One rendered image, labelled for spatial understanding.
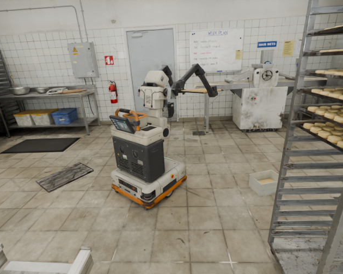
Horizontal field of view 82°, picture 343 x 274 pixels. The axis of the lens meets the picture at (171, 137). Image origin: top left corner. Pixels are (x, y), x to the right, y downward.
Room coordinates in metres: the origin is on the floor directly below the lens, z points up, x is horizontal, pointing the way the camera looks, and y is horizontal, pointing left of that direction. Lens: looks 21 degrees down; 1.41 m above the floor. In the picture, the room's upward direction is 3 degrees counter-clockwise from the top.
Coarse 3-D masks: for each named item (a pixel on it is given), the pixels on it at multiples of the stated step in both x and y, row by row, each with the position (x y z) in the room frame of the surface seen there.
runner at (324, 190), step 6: (282, 192) 1.03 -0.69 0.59; (288, 192) 1.03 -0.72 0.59; (294, 192) 1.02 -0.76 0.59; (300, 192) 1.02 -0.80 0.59; (306, 192) 1.02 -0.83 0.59; (312, 192) 1.01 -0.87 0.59; (318, 192) 1.01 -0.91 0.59; (324, 192) 1.01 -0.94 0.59; (330, 192) 1.00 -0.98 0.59; (336, 192) 1.00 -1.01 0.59
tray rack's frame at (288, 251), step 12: (276, 240) 1.05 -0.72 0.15; (288, 240) 1.04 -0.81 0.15; (300, 240) 1.04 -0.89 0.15; (312, 240) 1.03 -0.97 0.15; (324, 240) 1.03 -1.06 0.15; (276, 252) 0.96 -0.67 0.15; (288, 252) 0.95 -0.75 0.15; (300, 252) 0.95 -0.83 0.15; (312, 252) 0.94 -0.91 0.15; (336, 252) 0.93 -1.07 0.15; (288, 264) 0.87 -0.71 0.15; (300, 264) 0.87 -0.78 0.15; (312, 264) 0.86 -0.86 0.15
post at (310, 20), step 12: (312, 0) 1.04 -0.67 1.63; (312, 24) 1.04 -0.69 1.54; (300, 60) 1.05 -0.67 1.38; (300, 84) 1.04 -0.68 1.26; (300, 96) 1.04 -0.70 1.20; (288, 120) 1.07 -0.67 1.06; (288, 132) 1.05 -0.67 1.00; (288, 144) 1.04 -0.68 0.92; (276, 192) 1.06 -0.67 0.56; (276, 204) 1.04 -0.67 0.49
